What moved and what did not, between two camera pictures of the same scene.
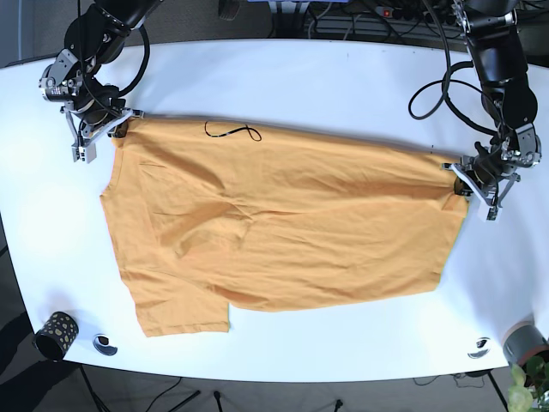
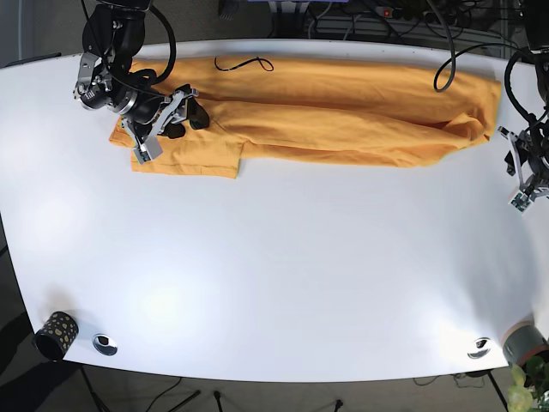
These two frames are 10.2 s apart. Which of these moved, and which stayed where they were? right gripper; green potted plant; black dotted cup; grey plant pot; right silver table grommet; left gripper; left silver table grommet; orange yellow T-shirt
Moved: orange yellow T-shirt; right gripper; left gripper
Stayed: grey plant pot; left silver table grommet; green potted plant; black dotted cup; right silver table grommet
